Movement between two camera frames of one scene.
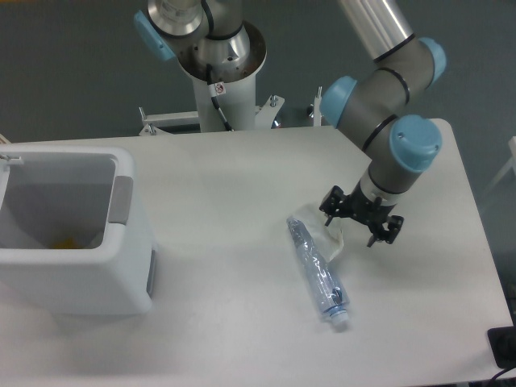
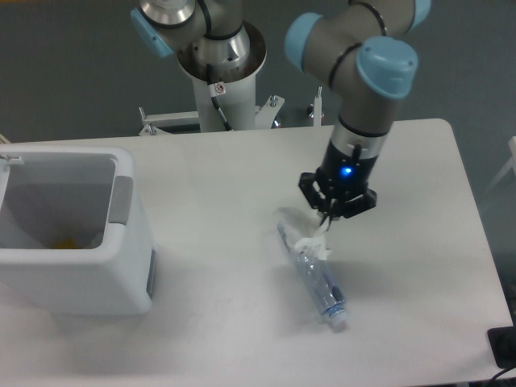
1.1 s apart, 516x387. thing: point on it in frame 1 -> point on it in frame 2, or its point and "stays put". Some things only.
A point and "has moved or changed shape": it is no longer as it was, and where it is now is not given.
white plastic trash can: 68,244 stays put
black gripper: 374,214 -> 343,174
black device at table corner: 502,341 stays put
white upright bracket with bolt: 317,114 stays put
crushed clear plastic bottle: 335,299 has moved or changed shape
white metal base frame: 266,116 stays put
